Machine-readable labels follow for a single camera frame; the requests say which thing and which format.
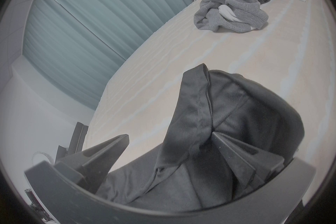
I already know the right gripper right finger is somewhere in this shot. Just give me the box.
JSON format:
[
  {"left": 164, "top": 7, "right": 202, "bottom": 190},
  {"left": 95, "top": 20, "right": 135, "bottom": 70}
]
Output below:
[{"left": 211, "top": 132, "right": 286, "bottom": 190}]

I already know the bed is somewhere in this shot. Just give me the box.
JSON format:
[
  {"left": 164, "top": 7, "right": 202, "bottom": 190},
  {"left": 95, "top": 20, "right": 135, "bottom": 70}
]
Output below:
[{"left": 88, "top": 0, "right": 335, "bottom": 176}]

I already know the black T-shirt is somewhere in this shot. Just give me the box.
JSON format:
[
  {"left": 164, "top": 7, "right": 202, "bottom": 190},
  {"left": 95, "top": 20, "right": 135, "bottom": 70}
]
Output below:
[{"left": 96, "top": 63, "right": 305, "bottom": 212}]

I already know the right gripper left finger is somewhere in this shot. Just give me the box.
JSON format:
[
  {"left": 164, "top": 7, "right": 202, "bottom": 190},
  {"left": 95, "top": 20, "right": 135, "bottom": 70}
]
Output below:
[{"left": 54, "top": 134, "right": 130, "bottom": 189}]

